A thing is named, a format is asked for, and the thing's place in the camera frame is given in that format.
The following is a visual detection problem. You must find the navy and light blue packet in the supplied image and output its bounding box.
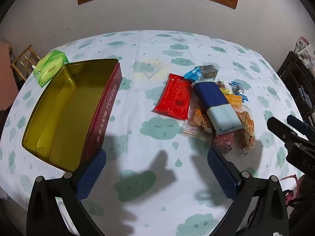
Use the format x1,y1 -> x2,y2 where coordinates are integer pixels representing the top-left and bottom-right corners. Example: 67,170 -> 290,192
191,81 -> 242,133

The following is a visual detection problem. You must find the red tin box gold inside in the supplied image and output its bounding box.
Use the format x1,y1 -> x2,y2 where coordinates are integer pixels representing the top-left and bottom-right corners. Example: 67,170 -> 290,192
22,59 -> 123,172

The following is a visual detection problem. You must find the orange snack packet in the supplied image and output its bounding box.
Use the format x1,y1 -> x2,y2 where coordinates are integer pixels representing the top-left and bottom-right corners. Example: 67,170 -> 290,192
225,94 -> 244,115

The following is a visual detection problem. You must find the small blue-edged candy packet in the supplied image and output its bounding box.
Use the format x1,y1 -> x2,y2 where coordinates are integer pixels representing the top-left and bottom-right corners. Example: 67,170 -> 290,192
230,81 -> 249,103

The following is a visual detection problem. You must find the green tissue pack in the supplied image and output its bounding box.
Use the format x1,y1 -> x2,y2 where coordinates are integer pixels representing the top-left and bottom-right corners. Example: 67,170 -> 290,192
33,50 -> 70,88

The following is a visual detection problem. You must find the light wooden chair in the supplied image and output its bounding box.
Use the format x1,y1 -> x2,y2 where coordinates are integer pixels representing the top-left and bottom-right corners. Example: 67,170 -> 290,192
10,45 -> 41,79

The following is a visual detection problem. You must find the pink patterned snack packet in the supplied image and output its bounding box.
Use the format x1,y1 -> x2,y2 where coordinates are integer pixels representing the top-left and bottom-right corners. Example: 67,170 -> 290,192
213,131 -> 235,154

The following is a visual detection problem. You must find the small yellow snack packet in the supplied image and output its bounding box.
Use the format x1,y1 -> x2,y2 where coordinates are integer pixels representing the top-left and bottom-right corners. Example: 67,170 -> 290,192
217,81 -> 232,96

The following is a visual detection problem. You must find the pink bag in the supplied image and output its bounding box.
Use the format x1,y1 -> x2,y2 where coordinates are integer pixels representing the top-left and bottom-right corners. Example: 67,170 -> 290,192
281,174 -> 307,207

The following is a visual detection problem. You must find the clear dark sesame snack packet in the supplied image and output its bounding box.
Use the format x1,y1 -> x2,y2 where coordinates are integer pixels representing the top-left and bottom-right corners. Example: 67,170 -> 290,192
199,65 -> 219,80

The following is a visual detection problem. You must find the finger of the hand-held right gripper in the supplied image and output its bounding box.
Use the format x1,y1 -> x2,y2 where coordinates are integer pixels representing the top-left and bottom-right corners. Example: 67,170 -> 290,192
287,115 -> 315,140
267,117 -> 309,148

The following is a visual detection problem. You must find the salmon pink cloth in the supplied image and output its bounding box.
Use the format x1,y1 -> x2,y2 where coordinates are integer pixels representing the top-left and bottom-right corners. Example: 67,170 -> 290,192
0,41 -> 19,111

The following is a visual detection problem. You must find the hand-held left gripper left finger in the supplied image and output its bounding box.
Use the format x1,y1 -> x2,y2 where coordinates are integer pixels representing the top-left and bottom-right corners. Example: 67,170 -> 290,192
27,149 -> 107,236

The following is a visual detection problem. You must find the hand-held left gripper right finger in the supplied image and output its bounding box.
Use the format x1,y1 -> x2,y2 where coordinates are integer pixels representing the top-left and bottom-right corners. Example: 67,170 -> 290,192
207,149 -> 289,236

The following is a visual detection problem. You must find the newspaper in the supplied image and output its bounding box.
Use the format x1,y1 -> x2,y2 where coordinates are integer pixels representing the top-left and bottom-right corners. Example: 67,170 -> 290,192
294,37 -> 315,67

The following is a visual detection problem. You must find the orange label fried twist packet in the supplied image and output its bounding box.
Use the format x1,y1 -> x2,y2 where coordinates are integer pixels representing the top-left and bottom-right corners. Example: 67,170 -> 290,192
233,108 -> 257,157

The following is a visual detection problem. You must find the red snack packet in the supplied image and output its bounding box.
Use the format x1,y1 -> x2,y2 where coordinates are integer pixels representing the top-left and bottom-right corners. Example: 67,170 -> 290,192
152,73 -> 192,120

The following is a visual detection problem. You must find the blue snack packet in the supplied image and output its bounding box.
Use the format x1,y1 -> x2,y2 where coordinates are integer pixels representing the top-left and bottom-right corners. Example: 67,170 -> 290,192
184,66 -> 205,82

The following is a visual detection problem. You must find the dark wooden cabinet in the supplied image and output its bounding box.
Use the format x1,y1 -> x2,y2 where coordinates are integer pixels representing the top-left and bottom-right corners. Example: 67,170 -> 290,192
277,50 -> 315,128

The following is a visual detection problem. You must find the clear fried twist packet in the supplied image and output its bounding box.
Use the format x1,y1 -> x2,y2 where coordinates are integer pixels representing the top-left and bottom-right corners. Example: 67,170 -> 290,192
183,102 -> 215,142

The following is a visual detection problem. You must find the cloud printed tablecloth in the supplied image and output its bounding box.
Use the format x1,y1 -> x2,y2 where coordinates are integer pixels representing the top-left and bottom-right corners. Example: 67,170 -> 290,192
0,29 -> 315,236

